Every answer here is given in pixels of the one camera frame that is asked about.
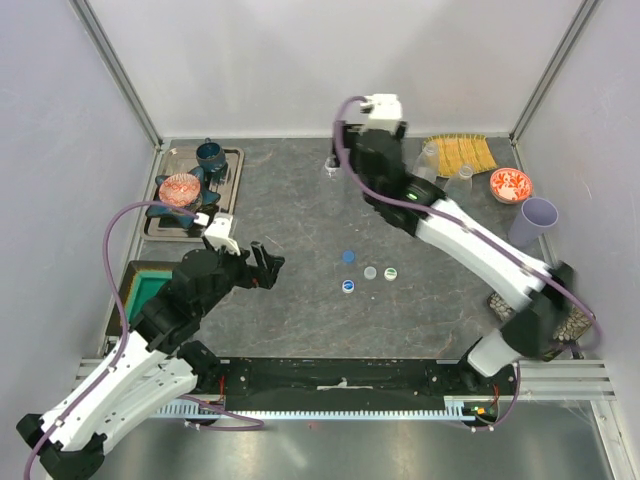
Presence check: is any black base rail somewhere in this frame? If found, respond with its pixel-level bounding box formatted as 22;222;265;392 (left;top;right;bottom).
198;357;515;399

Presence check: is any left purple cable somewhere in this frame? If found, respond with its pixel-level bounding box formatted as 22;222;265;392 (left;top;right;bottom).
23;201;266;480

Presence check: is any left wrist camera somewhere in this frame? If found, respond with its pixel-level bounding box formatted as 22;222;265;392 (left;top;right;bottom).
203;212;241;256

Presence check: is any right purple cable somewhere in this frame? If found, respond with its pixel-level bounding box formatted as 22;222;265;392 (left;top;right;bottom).
332;96;604;434

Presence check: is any purple cable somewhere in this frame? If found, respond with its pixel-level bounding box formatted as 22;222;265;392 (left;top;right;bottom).
332;96;604;434
23;201;266;480

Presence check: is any yellow woven tray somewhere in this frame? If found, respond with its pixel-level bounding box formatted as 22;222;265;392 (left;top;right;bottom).
423;133;498;178

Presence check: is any red floral bowl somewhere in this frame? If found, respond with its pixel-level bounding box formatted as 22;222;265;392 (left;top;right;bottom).
489;167;534;204

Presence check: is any red-label clear bottle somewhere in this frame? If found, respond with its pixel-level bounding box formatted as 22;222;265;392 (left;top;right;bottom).
412;141;439;183

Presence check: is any metal serving tray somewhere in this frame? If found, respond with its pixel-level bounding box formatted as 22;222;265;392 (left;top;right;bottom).
142;143;245;242

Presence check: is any dark blue star plate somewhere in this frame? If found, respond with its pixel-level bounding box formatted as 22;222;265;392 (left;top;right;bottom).
145;166;221;229

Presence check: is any dark teal mug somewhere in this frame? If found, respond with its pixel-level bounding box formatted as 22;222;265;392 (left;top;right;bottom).
196;138;227;173

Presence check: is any slotted cable duct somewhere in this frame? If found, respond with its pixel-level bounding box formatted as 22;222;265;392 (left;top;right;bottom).
149;394;501;420

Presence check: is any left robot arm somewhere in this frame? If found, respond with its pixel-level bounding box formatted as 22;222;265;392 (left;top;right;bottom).
16;242;285;479

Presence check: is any purple plastic cup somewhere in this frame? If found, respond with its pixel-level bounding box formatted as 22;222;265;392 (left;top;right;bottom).
508;197;559;248

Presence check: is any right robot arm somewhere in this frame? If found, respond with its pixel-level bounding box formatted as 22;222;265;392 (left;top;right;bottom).
333;121;574;394

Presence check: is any white bottle cap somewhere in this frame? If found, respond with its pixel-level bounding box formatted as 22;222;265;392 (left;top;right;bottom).
363;266;377;280

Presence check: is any clear bottle blue-white cap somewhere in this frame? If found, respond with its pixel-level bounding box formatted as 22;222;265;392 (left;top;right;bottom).
319;155;347;216

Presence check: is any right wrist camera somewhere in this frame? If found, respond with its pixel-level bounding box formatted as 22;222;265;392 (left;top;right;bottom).
360;94;403;133

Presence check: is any blue bottle cap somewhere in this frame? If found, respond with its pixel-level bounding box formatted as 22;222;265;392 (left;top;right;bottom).
342;250;356;264

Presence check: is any green-label Cestbon bottle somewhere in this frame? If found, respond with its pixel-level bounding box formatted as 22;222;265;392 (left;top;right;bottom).
444;164;474;203

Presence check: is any green square dish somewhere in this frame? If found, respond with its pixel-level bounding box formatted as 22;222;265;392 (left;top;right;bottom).
118;260;178;320

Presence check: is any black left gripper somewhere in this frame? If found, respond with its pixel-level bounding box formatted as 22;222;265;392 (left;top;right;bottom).
197;235;285;316

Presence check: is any green-white Cestbon cap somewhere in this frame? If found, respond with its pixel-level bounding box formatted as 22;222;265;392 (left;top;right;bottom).
383;267;398;281

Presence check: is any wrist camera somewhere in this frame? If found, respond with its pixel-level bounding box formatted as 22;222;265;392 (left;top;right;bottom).
360;94;403;133
203;212;241;256

